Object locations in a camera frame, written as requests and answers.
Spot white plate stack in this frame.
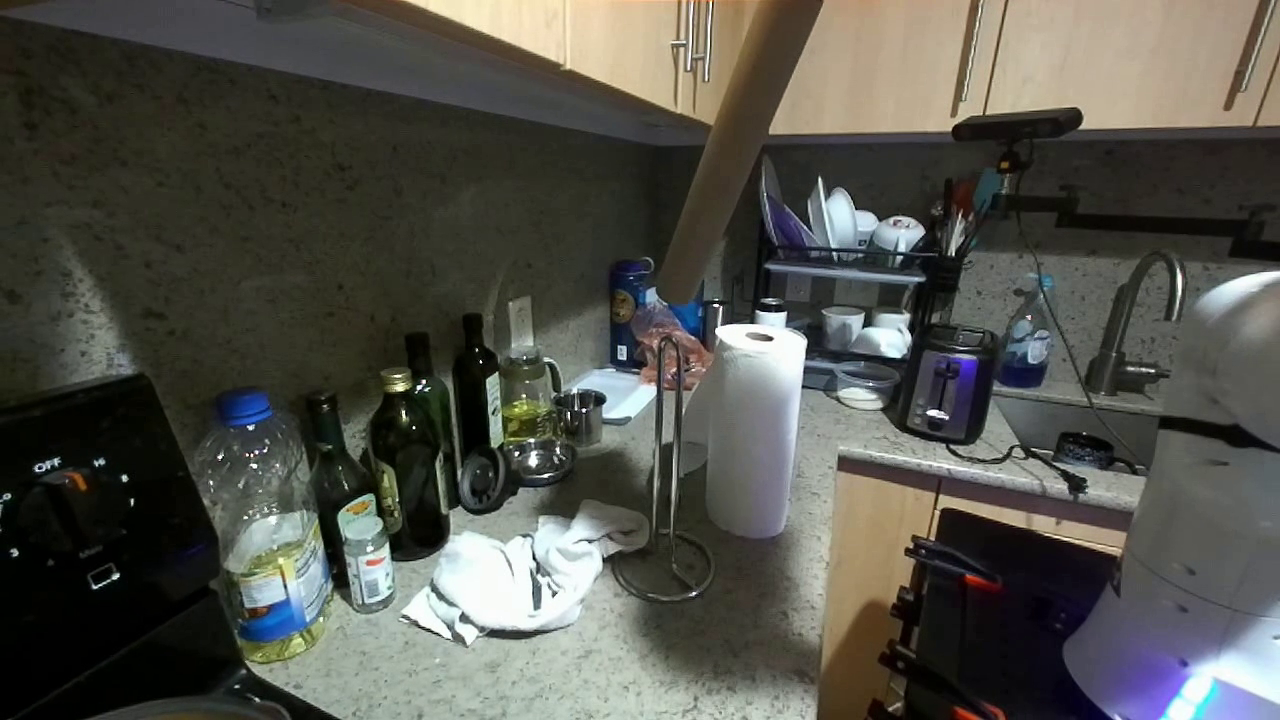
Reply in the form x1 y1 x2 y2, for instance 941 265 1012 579
800 174 866 255

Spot green glass bottle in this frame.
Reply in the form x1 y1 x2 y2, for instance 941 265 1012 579
401 329 465 512

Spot white plastic tray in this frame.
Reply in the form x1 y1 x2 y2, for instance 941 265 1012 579
566 365 659 427

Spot clear plastic bottle blue cap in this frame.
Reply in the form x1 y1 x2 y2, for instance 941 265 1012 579
186 386 334 673

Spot wooden upper cabinets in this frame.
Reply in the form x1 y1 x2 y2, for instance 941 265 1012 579
395 0 1280 143

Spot black electric stove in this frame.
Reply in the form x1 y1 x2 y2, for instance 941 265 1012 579
0 374 334 720

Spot black bin orange clamps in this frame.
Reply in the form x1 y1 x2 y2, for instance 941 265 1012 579
862 504 1134 720

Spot black round lid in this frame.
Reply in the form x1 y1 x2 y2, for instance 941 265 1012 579
452 447 514 522

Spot olive oil bottle gold cap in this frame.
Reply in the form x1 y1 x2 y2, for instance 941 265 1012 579
364 365 455 566

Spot dark bottle white label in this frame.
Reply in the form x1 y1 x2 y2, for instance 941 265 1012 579
447 309 506 472

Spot stainless steel cup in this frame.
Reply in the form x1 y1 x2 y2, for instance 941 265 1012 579
554 386 610 453

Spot black toaster power cable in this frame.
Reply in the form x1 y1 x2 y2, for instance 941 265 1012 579
941 437 1094 500

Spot wooden base cabinet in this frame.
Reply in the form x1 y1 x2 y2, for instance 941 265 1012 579
814 457 1152 720

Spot metal wire towel stand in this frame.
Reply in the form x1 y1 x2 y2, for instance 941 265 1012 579
609 331 719 610

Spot crumpled white paper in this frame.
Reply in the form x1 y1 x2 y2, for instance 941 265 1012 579
395 495 652 653

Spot dark bottle yellow label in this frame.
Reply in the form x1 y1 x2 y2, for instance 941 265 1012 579
298 387 389 594

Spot purple plate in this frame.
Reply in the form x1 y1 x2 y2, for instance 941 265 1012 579
757 157 820 265

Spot glass oil cruet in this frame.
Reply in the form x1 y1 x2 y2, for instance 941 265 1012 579
495 294 577 487

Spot white paper towel roll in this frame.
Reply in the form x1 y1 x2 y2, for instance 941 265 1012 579
701 321 811 544

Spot black stereo camera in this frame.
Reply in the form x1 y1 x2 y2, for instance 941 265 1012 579
948 105 1089 148

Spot orange plastic bag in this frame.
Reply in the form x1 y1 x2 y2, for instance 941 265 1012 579
629 300 717 395

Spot metal kitchen faucet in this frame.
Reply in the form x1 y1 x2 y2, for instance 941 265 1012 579
1078 250 1192 401

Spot blue dish soap bottle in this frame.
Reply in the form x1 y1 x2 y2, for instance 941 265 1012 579
990 269 1061 393

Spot white mug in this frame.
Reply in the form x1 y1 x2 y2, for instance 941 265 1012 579
855 314 918 365
814 304 871 358

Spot black dish rack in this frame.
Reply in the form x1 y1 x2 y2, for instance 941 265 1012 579
757 237 969 404

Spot small glass spice jar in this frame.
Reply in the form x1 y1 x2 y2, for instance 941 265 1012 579
330 507 401 617

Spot white ceramic bowl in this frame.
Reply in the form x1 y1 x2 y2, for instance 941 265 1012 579
866 212 933 260

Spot stainless steel bowl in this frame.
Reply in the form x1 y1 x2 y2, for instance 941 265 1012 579
502 433 580 487

